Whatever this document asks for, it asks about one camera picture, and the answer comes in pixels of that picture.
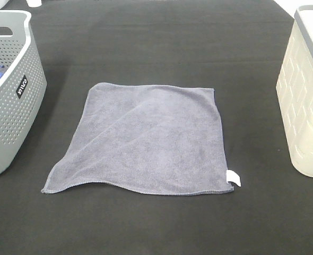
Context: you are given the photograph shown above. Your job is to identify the grey microfibre towel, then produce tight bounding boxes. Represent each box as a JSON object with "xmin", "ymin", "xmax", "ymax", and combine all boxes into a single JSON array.
[{"xmin": 42, "ymin": 83, "xmax": 241, "ymax": 196}]

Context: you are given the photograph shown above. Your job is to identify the black table mat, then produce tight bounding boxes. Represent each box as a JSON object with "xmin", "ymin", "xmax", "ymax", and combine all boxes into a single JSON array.
[{"xmin": 0, "ymin": 1, "xmax": 313, "ymax": 254}]

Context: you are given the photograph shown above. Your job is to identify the grey perforated laundry basket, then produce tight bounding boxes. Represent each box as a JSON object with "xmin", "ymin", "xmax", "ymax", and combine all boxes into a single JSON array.
[{"xmin": 0, "ymin": 10, "xmax": 47, "ymax": 173}]

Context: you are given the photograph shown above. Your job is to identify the white translucent storage bin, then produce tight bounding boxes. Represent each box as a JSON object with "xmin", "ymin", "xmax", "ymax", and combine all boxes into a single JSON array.
[{"xmin": 276, "ymin": 5, "xmax": 313, "ymax": 177}]

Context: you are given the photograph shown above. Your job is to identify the white cylinder object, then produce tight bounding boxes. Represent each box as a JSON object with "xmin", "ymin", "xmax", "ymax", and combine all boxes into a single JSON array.
[{"xmin": 26, "ymin": 0, "xmax": 42, "ymax": 8}]

